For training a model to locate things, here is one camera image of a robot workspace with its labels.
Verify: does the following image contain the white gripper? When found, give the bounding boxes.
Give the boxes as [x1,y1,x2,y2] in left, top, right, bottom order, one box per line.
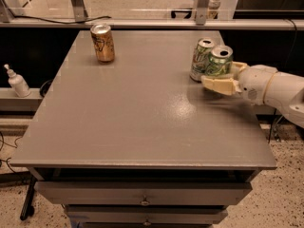
[201,61,278,105]

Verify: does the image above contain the green soda can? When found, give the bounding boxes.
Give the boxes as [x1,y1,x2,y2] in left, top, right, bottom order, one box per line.
[205,45,233,77]

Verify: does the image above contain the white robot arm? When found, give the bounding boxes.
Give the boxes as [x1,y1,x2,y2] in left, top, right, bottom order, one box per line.
[201,62,304,127]

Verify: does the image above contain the white green 7up can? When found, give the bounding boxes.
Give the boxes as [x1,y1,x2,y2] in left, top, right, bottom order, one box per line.
[190,38,216,82]

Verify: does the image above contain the gold brown soda can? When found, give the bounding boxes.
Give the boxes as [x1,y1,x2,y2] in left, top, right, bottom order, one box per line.
[90,24,115,63]

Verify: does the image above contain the grey upper drawer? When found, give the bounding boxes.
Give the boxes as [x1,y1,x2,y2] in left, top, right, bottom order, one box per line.
[35,181,252,206]

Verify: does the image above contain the grey drawer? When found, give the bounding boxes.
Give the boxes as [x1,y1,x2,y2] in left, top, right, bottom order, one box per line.
[35,181,252,206]
[65,205,227,225]

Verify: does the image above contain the grey lower drawer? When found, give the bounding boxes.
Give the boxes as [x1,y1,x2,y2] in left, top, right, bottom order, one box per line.
[65,205,227,225]

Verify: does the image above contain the white pump bottle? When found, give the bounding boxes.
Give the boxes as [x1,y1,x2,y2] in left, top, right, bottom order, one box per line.
[4,64,30,98]

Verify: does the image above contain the black stand leg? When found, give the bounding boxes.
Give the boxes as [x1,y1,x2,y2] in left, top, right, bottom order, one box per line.
[20,177,36,221]

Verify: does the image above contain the metal upright post right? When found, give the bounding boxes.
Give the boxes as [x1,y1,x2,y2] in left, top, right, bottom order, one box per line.
[195,0,209,25]

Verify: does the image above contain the metal upright post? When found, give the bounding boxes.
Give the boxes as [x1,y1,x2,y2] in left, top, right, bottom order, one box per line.
[70,0,88,23]
[195,0,209,25]

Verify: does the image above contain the metal upright post left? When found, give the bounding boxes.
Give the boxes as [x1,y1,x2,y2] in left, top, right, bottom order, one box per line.
[70,0,88,23]

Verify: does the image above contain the black cable on rail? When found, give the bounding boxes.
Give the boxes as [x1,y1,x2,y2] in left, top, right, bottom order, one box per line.
[6,7,112,26]

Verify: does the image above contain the black floor cables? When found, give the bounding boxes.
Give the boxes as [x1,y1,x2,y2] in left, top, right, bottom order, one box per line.
[0,131,25,176]

